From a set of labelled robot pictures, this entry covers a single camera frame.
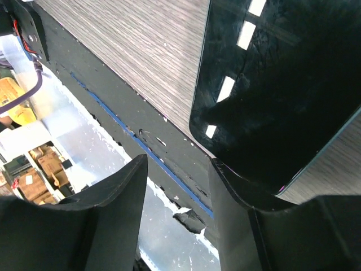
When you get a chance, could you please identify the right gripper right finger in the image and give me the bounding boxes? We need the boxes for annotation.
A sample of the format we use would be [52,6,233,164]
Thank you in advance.
[209,159,360,270]

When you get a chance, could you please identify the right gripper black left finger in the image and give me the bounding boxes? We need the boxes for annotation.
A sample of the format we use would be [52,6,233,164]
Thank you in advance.
[1,155,148,270]

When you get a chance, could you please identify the black phone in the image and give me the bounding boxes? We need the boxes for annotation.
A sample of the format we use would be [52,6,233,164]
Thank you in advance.
[189,1,360,195]

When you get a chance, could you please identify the cardboard boxes on shelf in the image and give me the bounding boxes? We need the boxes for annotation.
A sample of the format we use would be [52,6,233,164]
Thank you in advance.
[1,141,74,205]

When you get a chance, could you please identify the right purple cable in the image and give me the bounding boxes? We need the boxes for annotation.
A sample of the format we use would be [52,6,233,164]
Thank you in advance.
[0,60,43,115]

